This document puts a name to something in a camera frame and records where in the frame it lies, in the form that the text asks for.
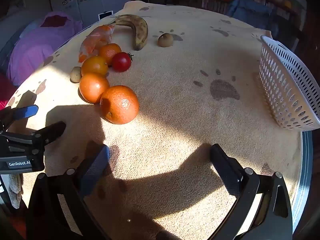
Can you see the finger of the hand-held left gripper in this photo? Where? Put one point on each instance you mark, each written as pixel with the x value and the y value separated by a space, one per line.
pixel 51 131
pixel 25 111

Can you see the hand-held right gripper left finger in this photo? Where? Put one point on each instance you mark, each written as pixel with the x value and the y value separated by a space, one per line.
pixel 96 166

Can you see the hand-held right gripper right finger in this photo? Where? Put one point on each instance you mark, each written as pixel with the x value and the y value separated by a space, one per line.
pixel 226 167

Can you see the large orange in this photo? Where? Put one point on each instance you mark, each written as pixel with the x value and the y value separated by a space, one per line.
pixel 121 105

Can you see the yellowish orange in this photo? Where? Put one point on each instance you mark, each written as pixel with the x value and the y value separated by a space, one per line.
pixel 94 65

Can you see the white plastic basket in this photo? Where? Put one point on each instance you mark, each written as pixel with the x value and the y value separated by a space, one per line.
pixel 282 87

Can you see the orange printed plastic bag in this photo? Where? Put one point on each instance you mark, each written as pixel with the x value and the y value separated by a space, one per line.
pixel 96 40

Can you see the brown kiwi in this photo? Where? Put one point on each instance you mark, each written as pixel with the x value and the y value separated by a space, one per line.
pixel 165 40

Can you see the magenta bedding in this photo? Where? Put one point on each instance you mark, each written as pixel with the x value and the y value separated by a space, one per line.
pixel 6 92

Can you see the small pale kiwi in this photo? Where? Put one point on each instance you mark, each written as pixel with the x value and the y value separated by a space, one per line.
pixel 75 75

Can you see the pink bedding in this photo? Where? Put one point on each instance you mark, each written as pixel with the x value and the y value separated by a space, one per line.
pixel 32 47

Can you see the green table mat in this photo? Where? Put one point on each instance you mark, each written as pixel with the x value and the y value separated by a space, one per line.
pixel 306 170

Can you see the yellow paw print blanket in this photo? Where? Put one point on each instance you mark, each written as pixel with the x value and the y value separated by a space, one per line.
pixel 175 105

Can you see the red cloth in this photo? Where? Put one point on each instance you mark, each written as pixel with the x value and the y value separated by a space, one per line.
pixel 53 20

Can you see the red tomato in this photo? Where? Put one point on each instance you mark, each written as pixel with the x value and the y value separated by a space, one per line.
pixel 121 61

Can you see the white wardrobe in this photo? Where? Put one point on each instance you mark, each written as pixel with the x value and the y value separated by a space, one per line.
pixel 87 5

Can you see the white tablet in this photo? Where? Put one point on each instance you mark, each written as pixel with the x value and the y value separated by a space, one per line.
pixel 106 15

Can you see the spotted banana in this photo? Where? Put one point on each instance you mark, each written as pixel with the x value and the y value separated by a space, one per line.
pixel 140 30

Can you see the blue checked cloth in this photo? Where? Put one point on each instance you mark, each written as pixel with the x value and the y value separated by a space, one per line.
pixel 250 10

